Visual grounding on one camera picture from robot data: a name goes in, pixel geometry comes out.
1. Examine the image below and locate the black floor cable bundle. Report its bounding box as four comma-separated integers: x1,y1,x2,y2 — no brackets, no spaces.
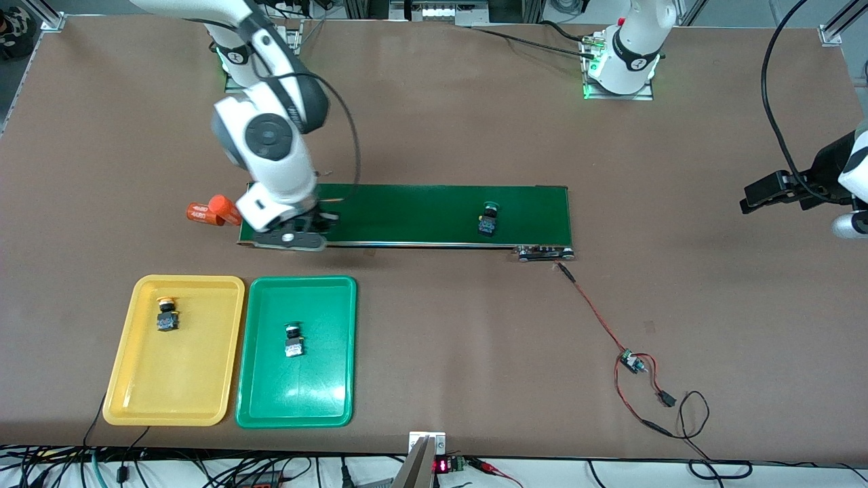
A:
0,444,408,488

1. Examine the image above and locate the orange cylinder marked 4680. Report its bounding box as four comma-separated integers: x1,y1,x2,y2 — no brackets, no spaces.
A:
186,202,224,226
208,195,243,226

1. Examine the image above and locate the red clip lead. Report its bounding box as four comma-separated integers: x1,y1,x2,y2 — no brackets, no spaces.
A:
468,458,524,488

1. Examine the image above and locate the thin black cable loop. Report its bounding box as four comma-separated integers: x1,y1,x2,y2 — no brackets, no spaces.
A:
677,390,753,481

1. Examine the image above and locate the white electrical device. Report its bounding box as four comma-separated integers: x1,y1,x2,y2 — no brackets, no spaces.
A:
406,0,490,26

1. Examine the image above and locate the yellow plastic tray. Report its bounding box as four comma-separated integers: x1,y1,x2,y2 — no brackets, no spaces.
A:
102,274,245,427

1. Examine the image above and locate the red black conveyor wire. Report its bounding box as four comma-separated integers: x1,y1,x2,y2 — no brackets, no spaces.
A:
556,262,679,438

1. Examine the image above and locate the green conveyor belt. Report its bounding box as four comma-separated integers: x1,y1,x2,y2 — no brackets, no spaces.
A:
237,182,575,263

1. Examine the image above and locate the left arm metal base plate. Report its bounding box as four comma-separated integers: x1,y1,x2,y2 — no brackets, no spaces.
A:
583,34,655,101

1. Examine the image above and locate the dark patterned shoe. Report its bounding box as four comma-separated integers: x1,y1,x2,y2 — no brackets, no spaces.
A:
0,8,36,43

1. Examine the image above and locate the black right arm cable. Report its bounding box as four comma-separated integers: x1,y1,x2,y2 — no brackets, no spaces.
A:
271,68,362,204

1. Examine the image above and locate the yellow push button switch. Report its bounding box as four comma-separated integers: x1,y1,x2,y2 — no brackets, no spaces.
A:
155,296,180,333

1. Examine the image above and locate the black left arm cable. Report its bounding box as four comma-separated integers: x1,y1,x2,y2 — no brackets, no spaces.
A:
761,0,855,204

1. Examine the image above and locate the black table cable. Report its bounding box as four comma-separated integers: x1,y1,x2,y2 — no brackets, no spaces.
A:
468,19,597,62

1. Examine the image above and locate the grey metal camera mount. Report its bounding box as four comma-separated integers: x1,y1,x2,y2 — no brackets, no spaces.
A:
392,432,446,488

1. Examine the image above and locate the green plastic tray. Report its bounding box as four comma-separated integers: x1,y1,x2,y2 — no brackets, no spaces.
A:
235,275,358,429

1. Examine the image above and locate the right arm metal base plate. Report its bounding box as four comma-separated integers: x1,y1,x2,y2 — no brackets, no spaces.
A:
225,20,302,94

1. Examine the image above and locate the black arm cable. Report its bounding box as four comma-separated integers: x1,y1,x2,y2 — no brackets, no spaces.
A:
271,68,362,204
761,0,855,204

